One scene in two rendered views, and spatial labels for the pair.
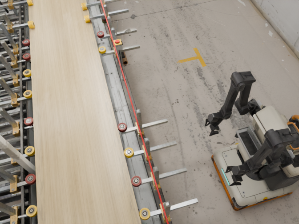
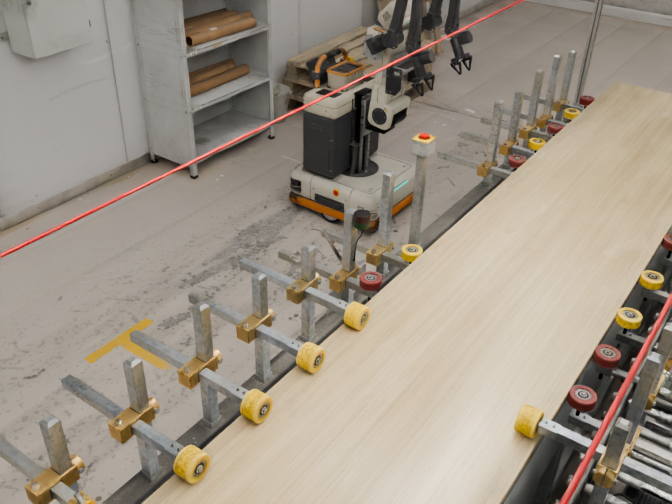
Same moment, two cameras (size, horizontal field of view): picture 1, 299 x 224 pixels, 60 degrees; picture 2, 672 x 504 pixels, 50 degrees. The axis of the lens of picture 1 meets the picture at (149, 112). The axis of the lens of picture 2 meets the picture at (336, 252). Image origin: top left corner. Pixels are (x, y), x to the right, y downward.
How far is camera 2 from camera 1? 4.36 m
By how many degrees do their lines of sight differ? 81
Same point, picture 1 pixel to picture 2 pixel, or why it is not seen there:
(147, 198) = not seen: hidden behind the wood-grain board
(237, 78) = not seen: outside the picture
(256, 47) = (24, 271)
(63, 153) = (634, 182)
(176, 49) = (117, 392)
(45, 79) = (592, 277)
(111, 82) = not seen: hidden behind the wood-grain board
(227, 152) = (363, 190)
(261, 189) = (382, 158)
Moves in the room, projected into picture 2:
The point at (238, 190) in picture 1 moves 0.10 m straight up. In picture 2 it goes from (406, 170) to (407, 156)
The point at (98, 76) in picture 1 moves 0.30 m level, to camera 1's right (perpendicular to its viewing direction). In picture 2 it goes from (480, 220) to (425, 192)
